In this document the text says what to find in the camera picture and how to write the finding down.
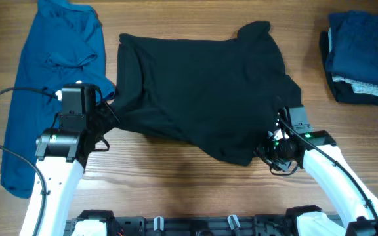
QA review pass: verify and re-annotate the black t-shirt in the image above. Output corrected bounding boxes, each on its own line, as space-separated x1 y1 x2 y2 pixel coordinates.
112 21 301 166

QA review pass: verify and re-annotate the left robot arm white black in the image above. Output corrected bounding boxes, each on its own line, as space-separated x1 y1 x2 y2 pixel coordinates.
20 83 119 235

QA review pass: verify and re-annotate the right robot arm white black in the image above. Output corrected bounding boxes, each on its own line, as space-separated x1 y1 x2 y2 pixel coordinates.
255 106 378 235

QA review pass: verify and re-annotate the teal blue t-shirt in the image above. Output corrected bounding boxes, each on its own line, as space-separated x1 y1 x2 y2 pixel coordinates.
1 0 116 199

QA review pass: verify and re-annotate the folded black garment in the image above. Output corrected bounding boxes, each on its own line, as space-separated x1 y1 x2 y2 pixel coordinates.
319 31 378 106

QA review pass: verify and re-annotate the folded grey garment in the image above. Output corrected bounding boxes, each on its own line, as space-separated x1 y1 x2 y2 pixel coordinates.
332 75 378 97

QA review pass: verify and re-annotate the folded navy blue garment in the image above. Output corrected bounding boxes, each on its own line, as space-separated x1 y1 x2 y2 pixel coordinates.
325 11 378 85

